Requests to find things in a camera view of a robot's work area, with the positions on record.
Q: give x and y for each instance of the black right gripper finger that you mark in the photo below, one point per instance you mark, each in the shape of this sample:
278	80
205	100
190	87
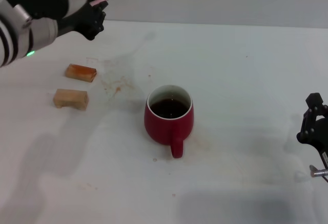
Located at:
315	100
324	110

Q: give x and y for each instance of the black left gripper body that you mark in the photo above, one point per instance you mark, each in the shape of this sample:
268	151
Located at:
79	21

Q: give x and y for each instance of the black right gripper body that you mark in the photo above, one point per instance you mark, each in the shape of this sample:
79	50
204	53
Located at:
323	137

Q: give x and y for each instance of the red ceramic mug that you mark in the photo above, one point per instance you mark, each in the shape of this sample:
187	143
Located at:
159	129

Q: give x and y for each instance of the orange stained wooden block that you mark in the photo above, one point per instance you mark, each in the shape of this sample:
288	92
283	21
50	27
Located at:
80	71

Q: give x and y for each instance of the plain wooden block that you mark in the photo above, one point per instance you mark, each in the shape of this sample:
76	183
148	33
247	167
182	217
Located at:
70	97

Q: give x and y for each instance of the dark coffee liquid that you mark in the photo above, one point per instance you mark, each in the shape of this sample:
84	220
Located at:
169	107

